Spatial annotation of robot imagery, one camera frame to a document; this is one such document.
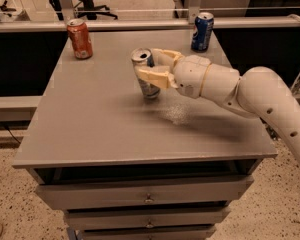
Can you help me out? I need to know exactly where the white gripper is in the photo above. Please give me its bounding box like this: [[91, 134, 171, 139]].
[[135, 48, 211, 99]]

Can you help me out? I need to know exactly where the blue silver redbull can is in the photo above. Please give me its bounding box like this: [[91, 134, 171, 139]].
[[131, 48, 160, 99]]

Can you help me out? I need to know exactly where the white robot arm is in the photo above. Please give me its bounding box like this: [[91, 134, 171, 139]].
[[131, 48, 300, 165]]

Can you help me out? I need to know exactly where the blue pepsi can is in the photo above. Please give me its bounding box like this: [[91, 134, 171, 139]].
[[191, 12, 214, 52]]

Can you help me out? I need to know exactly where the orange soda can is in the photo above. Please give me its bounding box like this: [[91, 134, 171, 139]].
[[67, 18, 93, 59]]

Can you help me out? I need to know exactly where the grey metal railing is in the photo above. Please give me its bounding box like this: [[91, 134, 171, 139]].
[[0, 16, 300, 33]]

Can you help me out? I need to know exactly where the grey drawer cabinet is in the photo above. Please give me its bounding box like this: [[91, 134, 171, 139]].
[[12, 29, 278, 240]]

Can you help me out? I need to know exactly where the top grey drawer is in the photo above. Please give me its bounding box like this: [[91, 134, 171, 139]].
[[36, 175, 253, 210]]

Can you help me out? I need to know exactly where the grey drawer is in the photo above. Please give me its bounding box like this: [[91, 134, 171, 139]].
[[82, 225, 215, 240], [36, 175, 253, 210], [65, 207, 230, 230]]

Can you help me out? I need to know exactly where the middle grey drawer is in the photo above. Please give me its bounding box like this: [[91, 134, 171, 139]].
[[65, 207, 230, 230]]

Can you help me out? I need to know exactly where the bottom grey drawer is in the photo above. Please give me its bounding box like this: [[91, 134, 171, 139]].
[[82, 225, 215, 240]]

